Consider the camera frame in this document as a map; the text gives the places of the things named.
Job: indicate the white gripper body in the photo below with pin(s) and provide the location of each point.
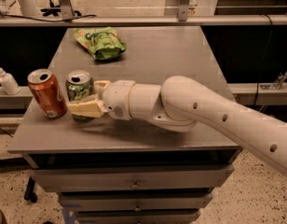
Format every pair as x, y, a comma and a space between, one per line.
116, 98

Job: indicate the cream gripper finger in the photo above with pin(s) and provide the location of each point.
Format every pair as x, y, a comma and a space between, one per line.
101, 85
91, 107

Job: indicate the green soda can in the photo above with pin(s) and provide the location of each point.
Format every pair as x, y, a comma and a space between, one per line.
79, 85

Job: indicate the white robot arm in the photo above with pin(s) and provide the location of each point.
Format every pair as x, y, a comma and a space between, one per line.
181, 102

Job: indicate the red coke can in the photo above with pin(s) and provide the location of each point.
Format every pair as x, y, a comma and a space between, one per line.
46, 90

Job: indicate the green chip bag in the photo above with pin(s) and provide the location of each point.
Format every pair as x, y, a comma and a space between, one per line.
102, 43

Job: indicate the grey drawer cabinet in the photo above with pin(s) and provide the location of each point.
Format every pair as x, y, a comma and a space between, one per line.
153, 54

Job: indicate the top grey drawer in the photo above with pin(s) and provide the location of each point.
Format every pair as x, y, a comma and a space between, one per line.
133, 178

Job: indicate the grey drawer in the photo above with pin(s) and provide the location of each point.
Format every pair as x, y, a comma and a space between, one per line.
133, 178
142, 217
166, 199

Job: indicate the white pump bottle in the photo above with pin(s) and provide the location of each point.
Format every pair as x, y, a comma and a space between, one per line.
8, 83

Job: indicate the middle grey drawer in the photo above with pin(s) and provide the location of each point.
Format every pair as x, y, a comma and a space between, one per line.
166, 199

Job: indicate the bottom grey drawer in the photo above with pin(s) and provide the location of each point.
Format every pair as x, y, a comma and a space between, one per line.
142, 217

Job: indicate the grey metal rail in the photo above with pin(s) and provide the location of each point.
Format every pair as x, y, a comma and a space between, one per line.
90, 21

